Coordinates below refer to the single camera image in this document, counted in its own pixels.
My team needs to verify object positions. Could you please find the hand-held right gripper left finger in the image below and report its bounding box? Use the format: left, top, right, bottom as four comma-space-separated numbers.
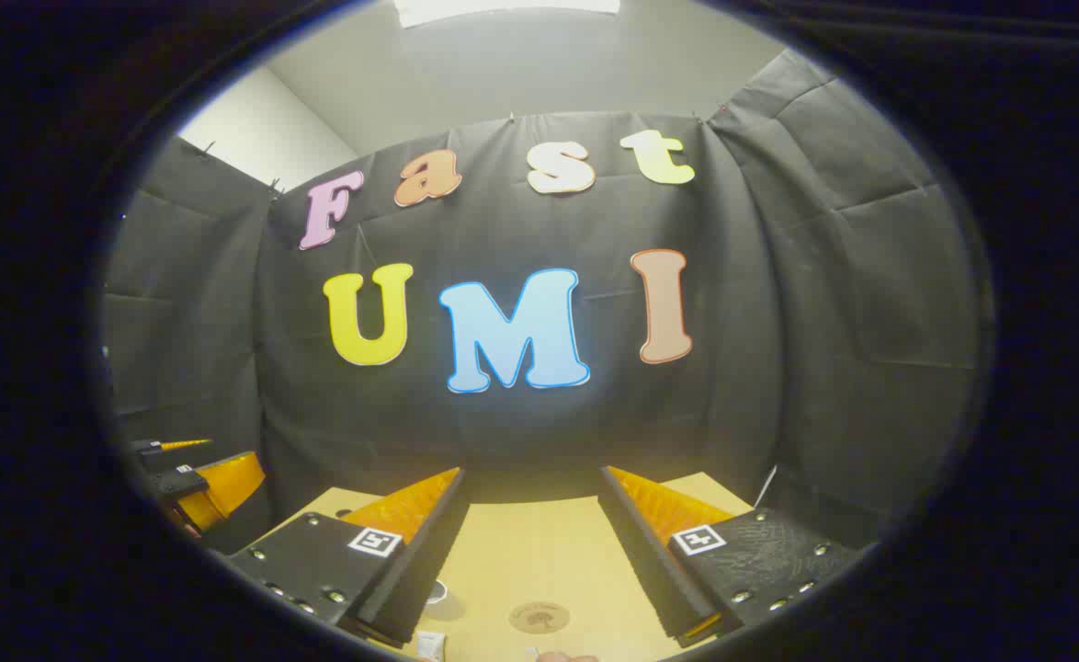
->
225, 467, 470, 647

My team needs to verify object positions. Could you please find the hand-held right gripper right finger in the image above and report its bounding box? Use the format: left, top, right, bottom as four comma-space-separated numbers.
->
599, 465, 862, 649

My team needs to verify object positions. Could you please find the round wooden coaster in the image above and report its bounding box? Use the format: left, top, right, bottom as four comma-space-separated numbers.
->
508, 601, 571, 634

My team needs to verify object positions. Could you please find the wooden desktop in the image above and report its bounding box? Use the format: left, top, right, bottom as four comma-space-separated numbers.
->
255, 474, 761, 662

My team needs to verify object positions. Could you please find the ceiling light panel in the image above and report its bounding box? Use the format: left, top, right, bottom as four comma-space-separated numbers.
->
392, 0, 621, 29

